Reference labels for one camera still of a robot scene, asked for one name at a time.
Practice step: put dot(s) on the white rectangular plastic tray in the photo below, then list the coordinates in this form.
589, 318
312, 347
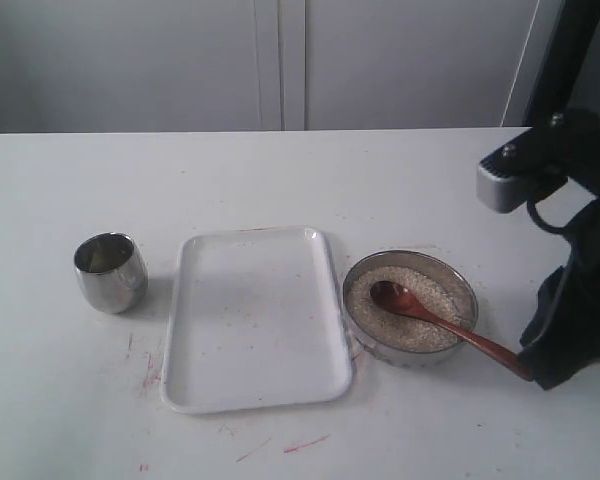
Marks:
255, 322

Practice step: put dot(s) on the round steel rice bowl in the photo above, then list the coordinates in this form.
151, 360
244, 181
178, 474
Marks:
451, 281

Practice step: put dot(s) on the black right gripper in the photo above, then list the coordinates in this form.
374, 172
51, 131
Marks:
563, 336

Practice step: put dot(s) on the stainless steel cup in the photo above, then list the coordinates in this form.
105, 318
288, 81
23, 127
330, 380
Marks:
111, 272

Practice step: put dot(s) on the brown wooden spoon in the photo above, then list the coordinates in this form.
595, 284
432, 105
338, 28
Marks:
397, 299

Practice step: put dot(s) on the white cabinet doors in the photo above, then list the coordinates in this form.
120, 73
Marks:
149, 66

